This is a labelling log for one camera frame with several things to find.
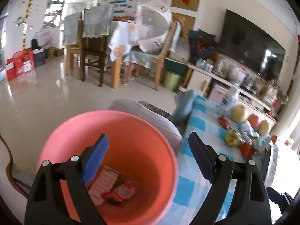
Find blue white checkered tablecloth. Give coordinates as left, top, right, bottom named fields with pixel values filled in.
left=161, top=96, right=278, bottom=224

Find white mesh food cover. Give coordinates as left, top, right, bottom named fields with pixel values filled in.
left=136, top=0, right=172, bottom=53

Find dark blue flower bouquet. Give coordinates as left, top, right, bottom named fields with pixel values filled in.
left=188, top=29, right=219, bottom=59

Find red apple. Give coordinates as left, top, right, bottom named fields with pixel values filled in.
left=247, top=114, right=259, bottom=130

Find yellow green snack packet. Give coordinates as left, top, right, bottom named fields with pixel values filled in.
left=224, top=130, right=242, bottom=146

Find white plastic drink bottle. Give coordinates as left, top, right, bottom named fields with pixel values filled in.
left=217, top=85, right=239, bottom=115

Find white TV cabinet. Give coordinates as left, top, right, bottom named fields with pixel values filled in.
left=179, top=61, right=278, bottom=125

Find dark wooden dining chair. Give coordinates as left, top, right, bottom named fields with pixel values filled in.
left=79, top=5, right=113, bottom=87

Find light wooden chair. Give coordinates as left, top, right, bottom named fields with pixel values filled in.
left=130, top=21, right=181, bottom=92

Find pink plastic trash bucket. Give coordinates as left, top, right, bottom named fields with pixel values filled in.
left=39, top=111, right=178, bottom=224

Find orange tangerine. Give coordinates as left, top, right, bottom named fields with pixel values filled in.
left=271, top=135, right=277, bottom=144

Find small yellow pear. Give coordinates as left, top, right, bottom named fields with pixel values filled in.
left=257, top=120, right=271, bottom=136

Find green waste bin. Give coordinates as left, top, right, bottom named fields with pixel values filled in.
left=163, top=71, right=181, bottom=91

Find red gift boxes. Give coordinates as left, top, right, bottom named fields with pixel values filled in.
left=5, top=49, right=35, bottom=81

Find large yellow pear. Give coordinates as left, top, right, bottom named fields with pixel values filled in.
left=230, top=104, right=248, bottom=123

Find black flat screen television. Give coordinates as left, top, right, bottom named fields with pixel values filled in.
left=218, top=10, right=285, bottom=81

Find small red snack packet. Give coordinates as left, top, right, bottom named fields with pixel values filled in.
left=218, top=115, right=230, bottom=130

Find red white snack wrapper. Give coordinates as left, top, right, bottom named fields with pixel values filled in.
left=88, top=166, right=136, bottom=206

